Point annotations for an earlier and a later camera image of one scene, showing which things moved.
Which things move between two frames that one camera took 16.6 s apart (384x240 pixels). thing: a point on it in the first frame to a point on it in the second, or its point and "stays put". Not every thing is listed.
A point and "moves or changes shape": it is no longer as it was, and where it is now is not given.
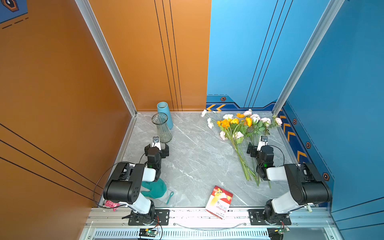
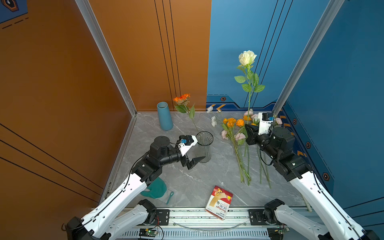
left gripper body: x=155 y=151 to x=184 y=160
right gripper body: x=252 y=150 to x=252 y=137
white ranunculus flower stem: x=210 y=120 moves or changes shape
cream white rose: x=228 y=116 to x=247 y=58
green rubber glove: x=158 y=188 stays put
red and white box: x=219 y=202 stays put
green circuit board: x=148 y=232 stays put
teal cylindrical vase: x=163 y=107 stays put
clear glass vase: x=160 y=119 to x=205 y=139
